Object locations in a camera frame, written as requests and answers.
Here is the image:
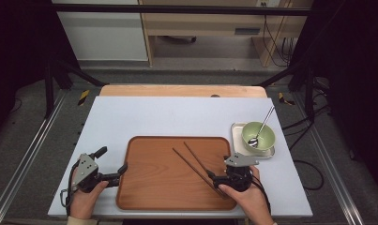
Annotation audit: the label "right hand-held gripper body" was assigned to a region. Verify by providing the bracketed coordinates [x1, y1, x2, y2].
[223, 152, 260, 192]

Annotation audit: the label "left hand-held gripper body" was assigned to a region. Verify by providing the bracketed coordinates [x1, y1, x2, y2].
[71, 153, 104, 194]

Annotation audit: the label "dark brown chopstick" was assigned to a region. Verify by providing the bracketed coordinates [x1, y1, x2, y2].
[183, 141, 215, 176]
[172, 147, 229, 200]

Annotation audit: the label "silver metal spoon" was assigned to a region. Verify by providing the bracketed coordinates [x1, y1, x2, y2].
[248, 105, 276, 148]

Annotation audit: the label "cream metal tray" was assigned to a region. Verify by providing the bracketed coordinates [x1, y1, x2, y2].
[231, 122, 276, 158]

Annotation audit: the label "brown wooden serving tray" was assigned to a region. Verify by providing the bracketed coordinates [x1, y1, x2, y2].
[115, 135, 237, 212]

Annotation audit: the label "green ceramic bowl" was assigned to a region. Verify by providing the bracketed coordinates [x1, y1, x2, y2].
[241, 121, 277, 154]

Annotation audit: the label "person's right hand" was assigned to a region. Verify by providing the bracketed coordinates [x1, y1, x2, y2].
[218, 164, 273, 220]

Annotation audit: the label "person's left hand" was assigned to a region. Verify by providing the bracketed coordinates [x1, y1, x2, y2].
[69, 180, 111, 219]

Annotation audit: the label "yellow black floor tape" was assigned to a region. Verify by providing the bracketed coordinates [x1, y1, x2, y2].
[278, 92, 295, 106]
[77, 89, 91, 107]

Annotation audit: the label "white table mat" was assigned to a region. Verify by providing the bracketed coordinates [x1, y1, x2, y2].
[48, 96, 313, 218]

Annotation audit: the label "black metal stand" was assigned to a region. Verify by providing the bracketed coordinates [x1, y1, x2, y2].
[44, 55, 107, 120]
[255, 59, 316, 121]

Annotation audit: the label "light wooden table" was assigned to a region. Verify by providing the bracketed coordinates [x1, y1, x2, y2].
[99, 83, 268, 98]

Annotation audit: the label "white cabinet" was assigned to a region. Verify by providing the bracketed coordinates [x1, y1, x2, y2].
[52, 0, 148, 62]

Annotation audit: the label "black curtain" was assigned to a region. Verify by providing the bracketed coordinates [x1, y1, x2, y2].
[0, 0, 80, 142]
[289, 0, 378, 188]

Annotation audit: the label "dark rectangular desk label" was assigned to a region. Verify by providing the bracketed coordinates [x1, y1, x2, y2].
[234, 27, 262, 36]

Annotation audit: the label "light wooden desk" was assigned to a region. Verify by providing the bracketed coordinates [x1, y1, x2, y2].
[139, 0, 314, 68]

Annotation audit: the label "black horizontal metal bar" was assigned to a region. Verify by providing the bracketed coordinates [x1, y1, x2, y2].
[50, 3, 312, 17]

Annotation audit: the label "left hand-held gripper cable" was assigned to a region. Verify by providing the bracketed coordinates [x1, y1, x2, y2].
[59, 168, 81, 218]

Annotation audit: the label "hand-held gripper cable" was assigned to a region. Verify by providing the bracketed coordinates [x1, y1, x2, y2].
[59, 168, 81, 218]
[250, 172, 272, 214]

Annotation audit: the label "right hand-held gripper cable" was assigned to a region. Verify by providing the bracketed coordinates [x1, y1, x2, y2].
[250, 172, 272, 214]

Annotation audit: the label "aluminium floor rail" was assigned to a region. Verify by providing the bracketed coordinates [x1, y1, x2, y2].
[0, 90, 68, 225]
[294, 90, 366, 225]

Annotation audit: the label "looped black floor cable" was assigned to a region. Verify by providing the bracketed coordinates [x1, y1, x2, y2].
[293, 158, 325, 191]

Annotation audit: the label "thin black floor cable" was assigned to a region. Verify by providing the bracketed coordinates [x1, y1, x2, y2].
[8, 97, 23, 115]

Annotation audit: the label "black desk cables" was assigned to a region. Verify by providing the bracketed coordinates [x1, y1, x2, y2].
[262, 14, 295, 68]

